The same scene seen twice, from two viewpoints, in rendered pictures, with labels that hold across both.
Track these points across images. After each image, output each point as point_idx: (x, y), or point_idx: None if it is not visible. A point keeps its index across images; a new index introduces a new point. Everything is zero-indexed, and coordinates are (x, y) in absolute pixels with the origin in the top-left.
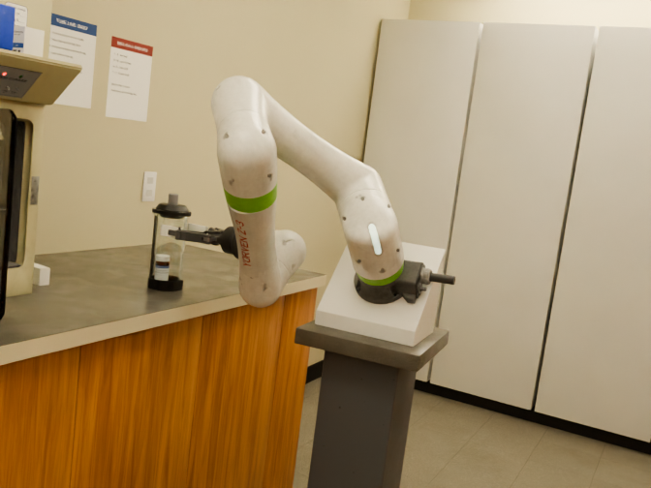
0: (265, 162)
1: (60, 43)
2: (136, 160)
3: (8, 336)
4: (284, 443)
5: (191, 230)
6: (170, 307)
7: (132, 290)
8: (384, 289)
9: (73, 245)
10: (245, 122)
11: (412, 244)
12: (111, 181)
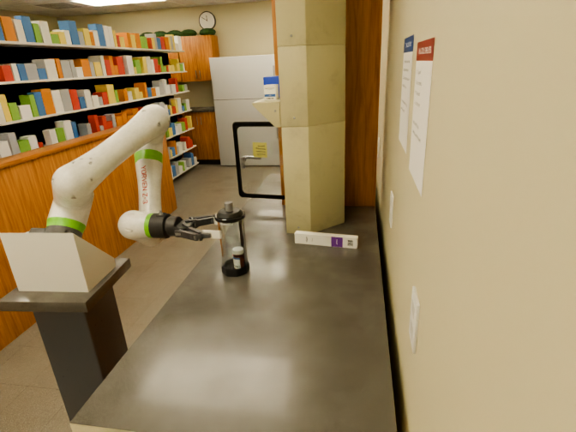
0: None
1: (405, 72)
2: (414, 257)
3: (247, 210)
4: None
5: (206, 218)
6: (210, 249)
7: (249, 256)
8: None
9: (395, 305)
10: None
11: (24, 233)
12: (405, 265)
